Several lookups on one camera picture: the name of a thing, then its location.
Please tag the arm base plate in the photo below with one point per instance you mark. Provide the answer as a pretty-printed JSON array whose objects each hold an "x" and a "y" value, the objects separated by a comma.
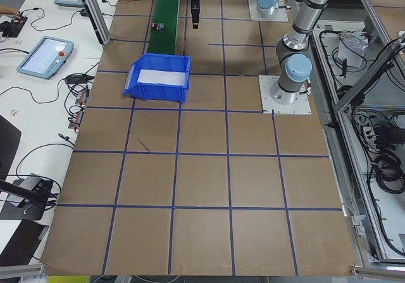
[
  {"x": 276, "y": 101},
  {"x": 280, "y": 16}
]

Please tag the blue source bin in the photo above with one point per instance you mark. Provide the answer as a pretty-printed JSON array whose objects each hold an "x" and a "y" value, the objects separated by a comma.
[{"x": 163, "y": 62}]

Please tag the white foam pad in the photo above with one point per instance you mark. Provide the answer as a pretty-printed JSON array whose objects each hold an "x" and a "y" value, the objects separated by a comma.
[{"x": 162, "y": 77}]

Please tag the near teach pendant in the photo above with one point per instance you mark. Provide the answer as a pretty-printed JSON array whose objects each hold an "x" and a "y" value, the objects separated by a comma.
[{"x": 46, "y": 58}]

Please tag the red emergency stop button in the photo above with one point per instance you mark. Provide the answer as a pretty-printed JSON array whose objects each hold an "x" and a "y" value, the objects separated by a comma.
[{"x": 157, "y": 26}]

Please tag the green conveyor belt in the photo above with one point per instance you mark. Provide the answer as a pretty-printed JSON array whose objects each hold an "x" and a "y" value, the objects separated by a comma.
[{"x": 164, "y": 41}]

